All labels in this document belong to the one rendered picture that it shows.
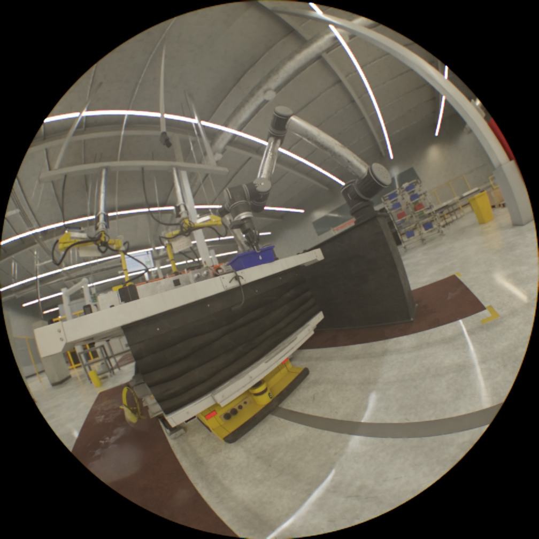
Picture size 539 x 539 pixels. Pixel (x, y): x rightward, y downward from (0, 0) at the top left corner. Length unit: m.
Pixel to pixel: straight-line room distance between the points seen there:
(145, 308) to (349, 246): 1.48
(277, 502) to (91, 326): 0.86
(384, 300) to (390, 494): 1.37
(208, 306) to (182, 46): 9.62
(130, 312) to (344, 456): 0.93
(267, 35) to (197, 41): 2.98
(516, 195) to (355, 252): 2.99
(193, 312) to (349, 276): 1.33
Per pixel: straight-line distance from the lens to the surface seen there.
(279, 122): 1.52
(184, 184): 8.05
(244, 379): 0.77
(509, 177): 3.63
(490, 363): 1.09
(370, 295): 1.64
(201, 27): 9.70
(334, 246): 1.67
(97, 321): 0.67
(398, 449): 0.82
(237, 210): 0.94
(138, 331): 0.69
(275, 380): 1.32
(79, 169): 3.49
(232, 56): 10.24
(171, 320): 0.70
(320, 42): 8.66
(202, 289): 0.72
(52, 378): 7.75
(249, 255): 0.90
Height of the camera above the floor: 0.73
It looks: 4 degrees up
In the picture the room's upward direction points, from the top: 22 degrees counter-clockwise
